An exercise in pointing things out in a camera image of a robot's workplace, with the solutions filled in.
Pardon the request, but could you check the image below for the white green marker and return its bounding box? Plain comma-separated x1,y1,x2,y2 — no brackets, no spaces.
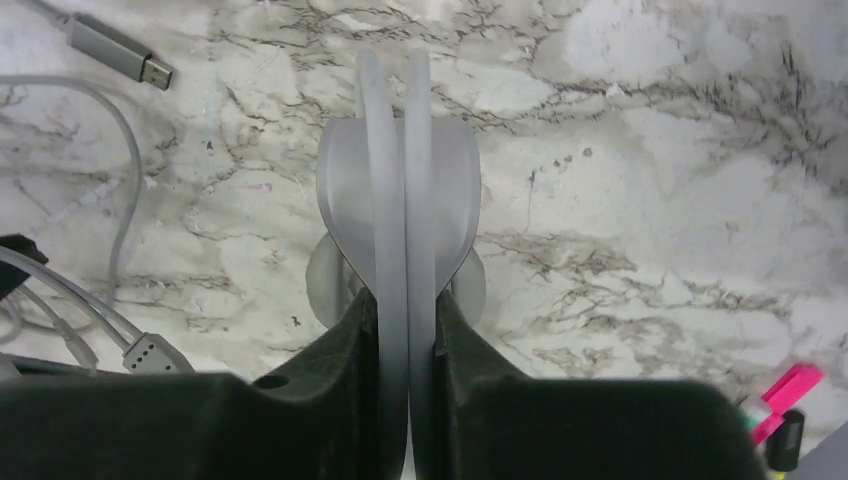
736,395,772,431

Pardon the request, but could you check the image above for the grey cable with usb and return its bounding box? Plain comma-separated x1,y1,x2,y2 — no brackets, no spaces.
0,0,177,333

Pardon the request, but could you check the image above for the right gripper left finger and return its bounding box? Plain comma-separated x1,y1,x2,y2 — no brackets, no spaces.
1,52,405,479

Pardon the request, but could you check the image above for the pink highlighter marker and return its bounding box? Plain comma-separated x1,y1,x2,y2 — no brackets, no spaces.
749,363,824,446

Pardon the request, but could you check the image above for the black yellow marker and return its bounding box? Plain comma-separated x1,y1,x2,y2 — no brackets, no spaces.
765,408,806,480

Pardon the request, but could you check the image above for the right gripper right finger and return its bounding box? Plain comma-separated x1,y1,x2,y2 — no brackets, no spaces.
404,50,765,479

